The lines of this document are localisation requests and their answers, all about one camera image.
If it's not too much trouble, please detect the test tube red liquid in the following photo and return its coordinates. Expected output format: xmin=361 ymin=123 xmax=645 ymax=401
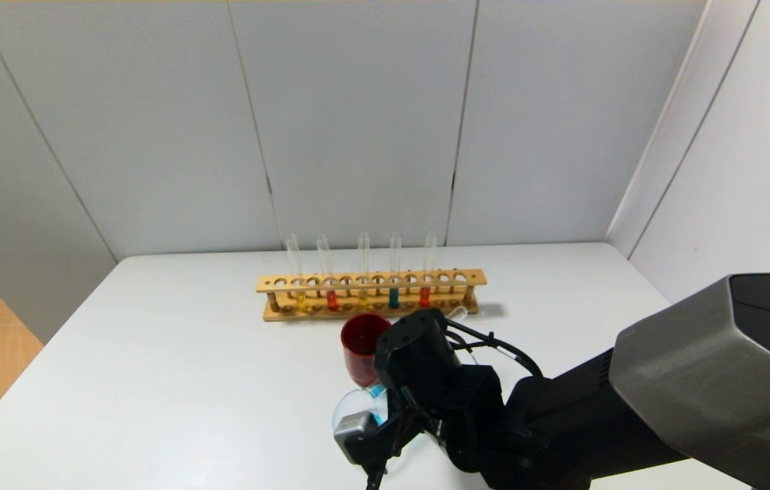
xmin=316 ymin=234 xmax=340 ymax=312
xmin=418 ymin=231 xmax=438 ymax=308

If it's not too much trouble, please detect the test tube blue liquid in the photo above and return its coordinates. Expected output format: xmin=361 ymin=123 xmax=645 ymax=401
xmin=366 ymin=306 xmax=470 ymax=427
xmin=387 ymin=233 xmax=402 ymax=310

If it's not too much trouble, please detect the wooden test tube rack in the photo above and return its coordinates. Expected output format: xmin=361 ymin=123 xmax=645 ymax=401
xmin=255 ymin=269 xmax=487 ymax=323

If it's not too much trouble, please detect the test tube yellow liquid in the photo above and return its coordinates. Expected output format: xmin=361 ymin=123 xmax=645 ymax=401
xmin=287 ymin=235 xmax=308 ymax=313
xmin=356 ymin=233 xmax=371 ymax=311

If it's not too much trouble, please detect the red plastic cup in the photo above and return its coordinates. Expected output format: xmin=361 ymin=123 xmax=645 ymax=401
xmin=340 ymin=313 xmax=394 ymax=388

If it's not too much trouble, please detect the clear glass dish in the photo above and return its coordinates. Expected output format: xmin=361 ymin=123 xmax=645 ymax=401
xmin=332 ymin=388 xmax=414 ymax=472

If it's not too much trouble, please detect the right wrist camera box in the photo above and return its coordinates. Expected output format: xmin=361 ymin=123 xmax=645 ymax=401
xmin=334 ymin=410 xmax=380 ymax=453

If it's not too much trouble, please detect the black camera cable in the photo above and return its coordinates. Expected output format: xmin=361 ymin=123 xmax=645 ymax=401
xmin=364 ymin=456 xmax=389 ymax=490

